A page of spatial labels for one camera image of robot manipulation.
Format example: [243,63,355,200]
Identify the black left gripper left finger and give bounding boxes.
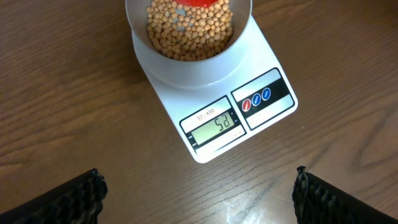
[1,169,108,224]

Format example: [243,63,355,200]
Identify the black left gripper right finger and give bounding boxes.
[292,166,397,224]

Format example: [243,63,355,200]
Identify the red plastic scoop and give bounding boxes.
[175,0,218,7]

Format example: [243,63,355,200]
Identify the white digital kitchen scale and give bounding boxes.
[143,16,298,163]

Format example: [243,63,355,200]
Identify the grey plastic bowl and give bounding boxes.
[125,0,252,88]

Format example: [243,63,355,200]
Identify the soybeans in bowl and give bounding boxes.
[146,0,233,62]

